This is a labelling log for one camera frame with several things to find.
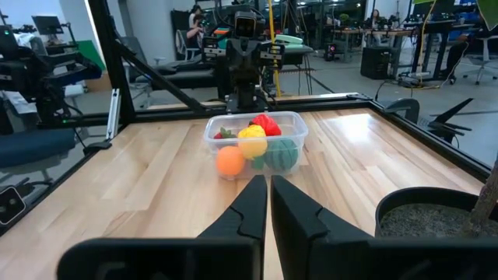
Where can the black monitor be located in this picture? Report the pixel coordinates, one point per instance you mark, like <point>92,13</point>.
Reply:
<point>48,24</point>

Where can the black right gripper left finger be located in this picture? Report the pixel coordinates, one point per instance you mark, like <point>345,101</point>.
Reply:
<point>251,218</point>

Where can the black frame clamp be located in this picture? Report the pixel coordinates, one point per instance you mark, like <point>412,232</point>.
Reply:
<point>97,147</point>
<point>404,107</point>

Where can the silver metal bracket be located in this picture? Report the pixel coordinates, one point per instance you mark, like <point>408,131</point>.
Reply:
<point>113,113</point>

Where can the bright red toy tomato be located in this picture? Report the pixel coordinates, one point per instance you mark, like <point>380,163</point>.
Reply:
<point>267,124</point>

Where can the red toy strawberry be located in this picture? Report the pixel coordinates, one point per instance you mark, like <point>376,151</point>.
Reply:
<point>223,134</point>

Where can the person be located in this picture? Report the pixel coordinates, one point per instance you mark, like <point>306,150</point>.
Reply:
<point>375,17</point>
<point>194,35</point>

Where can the green panel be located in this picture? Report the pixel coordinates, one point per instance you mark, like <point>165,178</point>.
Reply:
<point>91,54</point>

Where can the yellow toy lemon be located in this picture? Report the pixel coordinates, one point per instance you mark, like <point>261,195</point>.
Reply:
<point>253,142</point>

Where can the black wifi antenna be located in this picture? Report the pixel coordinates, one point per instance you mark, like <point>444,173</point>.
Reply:
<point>441,126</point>

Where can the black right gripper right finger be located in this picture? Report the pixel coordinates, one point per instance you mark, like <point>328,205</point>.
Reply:
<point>292,221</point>

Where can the black aluminium table frame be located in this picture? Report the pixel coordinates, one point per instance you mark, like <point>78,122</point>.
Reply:
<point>113,58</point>

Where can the wooden top desk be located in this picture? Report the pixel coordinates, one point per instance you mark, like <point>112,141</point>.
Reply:
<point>389,33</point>

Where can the blue office chair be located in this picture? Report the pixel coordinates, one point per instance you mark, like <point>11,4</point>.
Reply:
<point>35,145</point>

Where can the green striped toy watermelon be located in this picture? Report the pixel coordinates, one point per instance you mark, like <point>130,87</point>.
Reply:
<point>282,155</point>

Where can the white office chair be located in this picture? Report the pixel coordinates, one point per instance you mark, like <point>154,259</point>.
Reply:
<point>486,50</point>

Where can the black robot workstation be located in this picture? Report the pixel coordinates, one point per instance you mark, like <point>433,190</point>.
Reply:
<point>39,78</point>

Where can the black computer tower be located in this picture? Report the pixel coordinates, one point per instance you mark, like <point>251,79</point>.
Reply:
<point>375,64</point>

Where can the potted green leafy plant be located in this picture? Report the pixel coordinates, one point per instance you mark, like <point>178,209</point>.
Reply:
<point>424,219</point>

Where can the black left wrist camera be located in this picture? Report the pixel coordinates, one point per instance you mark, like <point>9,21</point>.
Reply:
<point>245,24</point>

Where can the clear plastic tupperware container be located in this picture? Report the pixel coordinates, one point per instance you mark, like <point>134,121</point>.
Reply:
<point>295,128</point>

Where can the black table-level camera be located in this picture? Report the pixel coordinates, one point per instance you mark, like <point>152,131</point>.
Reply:
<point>9,206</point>

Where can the mint green object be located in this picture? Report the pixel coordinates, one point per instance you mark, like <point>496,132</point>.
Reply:
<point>288,39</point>

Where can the orange toy fruit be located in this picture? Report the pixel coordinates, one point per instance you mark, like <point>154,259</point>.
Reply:
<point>230,161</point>

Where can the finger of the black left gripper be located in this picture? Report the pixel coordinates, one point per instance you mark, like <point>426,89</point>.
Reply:
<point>211,47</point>
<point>272,52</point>

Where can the orange and green object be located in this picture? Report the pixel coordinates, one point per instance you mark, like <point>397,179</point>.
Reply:
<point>221,32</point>

